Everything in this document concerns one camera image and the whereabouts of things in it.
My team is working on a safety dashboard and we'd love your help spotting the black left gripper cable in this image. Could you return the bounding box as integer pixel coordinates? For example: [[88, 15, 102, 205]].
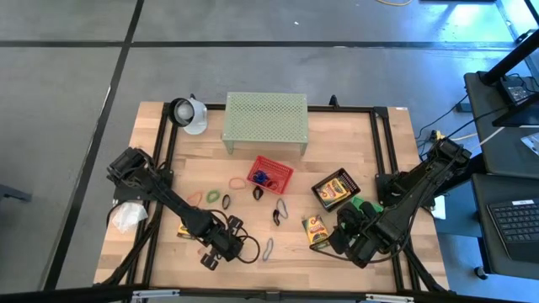
[[210, 208, 262, 265]]

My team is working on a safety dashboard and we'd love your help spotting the white crumpled plastic bag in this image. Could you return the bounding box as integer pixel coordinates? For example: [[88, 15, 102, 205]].
[[109, 201, 149, 233]]

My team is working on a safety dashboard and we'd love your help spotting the black plastic basket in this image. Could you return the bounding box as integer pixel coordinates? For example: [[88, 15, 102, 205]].
[[310, 167, 362, 214]]

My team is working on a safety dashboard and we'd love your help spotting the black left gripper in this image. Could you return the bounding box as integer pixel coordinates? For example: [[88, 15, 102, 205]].
[[200, 215, 246, 271]]

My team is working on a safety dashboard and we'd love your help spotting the yellow green Crayola crayon box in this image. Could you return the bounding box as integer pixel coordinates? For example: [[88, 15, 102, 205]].
[[315, 177, 353, 208], [301, 214, 331, 248], [176, 222, 195, 241]]

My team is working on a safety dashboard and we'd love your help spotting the black diagonal support beam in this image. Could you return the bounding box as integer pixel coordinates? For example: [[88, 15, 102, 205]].
[[482, 28, 539, 85]]

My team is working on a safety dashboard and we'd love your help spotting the black floor cable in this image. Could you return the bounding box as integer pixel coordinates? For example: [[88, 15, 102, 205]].
[[414, 93, 471, 141]]

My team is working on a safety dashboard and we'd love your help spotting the blue rubber band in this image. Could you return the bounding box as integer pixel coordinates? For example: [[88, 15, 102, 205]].
[[275, 198, 290, 220], [262, 237, 275, 263]]

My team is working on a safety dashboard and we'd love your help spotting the pale green mesh shelf riser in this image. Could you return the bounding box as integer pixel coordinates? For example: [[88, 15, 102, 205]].
[[221, 92, 311, 157]]

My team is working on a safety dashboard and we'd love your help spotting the black computer keyboard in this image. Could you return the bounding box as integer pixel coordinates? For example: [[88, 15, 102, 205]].
[[486, 199, 539, 264]]

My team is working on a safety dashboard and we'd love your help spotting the red plastic basket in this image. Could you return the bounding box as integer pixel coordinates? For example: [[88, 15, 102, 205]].
[[246, 155, 296, 196]]

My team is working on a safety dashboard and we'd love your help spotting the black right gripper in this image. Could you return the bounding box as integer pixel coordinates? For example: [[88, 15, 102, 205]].
[[327, 201, 387, 269]]

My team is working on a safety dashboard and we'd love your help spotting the black desk with adapter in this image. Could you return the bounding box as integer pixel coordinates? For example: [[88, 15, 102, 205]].
[[462, 70, 539, 180]]

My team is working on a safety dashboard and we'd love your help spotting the black desk with keyboard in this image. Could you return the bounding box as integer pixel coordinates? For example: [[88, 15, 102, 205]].
[[470, 172, 539, 281]]

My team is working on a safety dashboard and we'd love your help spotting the green plastic basket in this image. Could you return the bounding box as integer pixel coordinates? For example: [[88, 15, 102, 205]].
[[350, 194, 385, 214]]

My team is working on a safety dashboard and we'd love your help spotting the dark chair base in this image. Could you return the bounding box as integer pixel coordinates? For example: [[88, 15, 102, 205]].
[[0, 183, 34, 204]]

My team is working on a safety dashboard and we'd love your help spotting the black camera rig beam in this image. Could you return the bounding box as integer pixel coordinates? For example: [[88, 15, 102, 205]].
[[0, 285, 539, 303]]

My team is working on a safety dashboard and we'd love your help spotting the black power adapter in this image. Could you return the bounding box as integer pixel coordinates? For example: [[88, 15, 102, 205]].
[[500, 79, 531, 105]]

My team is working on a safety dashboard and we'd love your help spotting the silver aluminium rail bracket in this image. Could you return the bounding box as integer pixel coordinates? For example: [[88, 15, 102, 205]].
[[364, 293, 416, 303], [131, 289, 181, 302]]

